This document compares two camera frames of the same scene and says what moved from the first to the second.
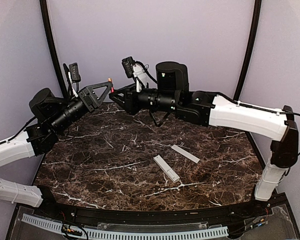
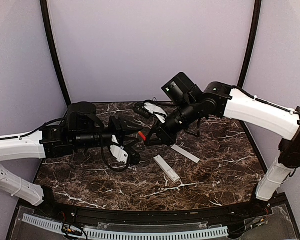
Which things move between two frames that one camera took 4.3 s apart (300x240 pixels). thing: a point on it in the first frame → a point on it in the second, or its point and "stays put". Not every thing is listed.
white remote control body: [172, 175] stays put
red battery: [112, 89] → [141, 134]
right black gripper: [128, 98] → [165, 137]
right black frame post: [250, 49] stays put
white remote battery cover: [185, 154] stays put
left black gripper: [87, 95] → [121, 127]
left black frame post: [49, 34] stays put
